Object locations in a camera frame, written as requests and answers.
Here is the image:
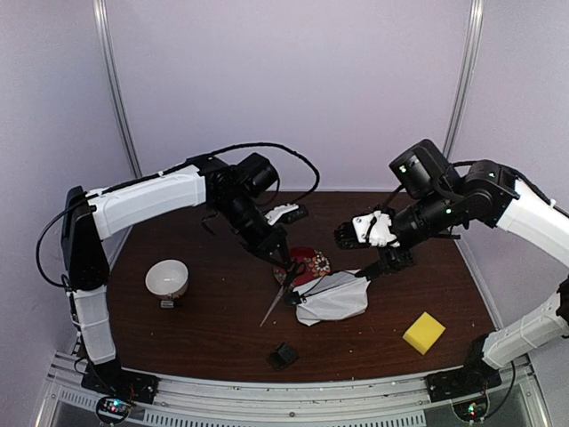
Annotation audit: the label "white zipper pouch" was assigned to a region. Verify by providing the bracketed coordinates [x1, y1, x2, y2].
[284, 270, 371, 326]

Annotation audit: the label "red floral plate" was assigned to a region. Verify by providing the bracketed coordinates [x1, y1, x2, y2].
[273, 246, 332, 290]

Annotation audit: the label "white ceramic bowl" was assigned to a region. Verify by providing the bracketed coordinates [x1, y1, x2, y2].
[145, 259, 189, 300]

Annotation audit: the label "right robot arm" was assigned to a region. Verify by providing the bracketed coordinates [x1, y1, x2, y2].
[335, 140, 568, 393]

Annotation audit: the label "black clipper guard comb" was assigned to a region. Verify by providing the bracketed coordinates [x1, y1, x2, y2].
[267, 342, 298, 371]

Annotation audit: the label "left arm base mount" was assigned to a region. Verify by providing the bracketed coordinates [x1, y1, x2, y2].
[81, 365, 159, 404]

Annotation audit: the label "right aluminium frame post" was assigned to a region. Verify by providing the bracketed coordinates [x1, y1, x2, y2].
[443, 0, 485, 158]

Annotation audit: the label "black scissors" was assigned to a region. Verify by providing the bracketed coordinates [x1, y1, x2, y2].
[259, 262, 306, 327]

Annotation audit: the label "yellow sponge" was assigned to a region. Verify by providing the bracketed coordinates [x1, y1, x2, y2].
[403, 312, 445, 355]

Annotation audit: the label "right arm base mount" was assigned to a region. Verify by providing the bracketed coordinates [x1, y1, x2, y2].
[425, 362, 502, 403]

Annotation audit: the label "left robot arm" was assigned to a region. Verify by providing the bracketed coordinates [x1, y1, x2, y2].
[35, 153, 300, 395]

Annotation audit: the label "left aluminium frame post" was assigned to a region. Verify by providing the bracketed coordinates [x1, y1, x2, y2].
[92, 0, 142, 178]

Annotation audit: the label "front aluminium rail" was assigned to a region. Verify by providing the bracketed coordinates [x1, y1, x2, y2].
[32, 352, 553, 426]

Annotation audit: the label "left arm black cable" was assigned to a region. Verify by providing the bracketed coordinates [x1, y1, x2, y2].
[186, 141, 321, 205]

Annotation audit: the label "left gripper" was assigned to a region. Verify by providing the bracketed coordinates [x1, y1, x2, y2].
[214, 193, 293, 270]

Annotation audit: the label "aluminium frame post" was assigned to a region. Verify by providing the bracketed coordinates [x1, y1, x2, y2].
[443, 0, 485, 158]
[92, 0, 142, 178]

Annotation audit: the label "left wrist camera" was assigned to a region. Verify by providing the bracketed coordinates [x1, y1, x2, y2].
[264, 204, 309, 226]

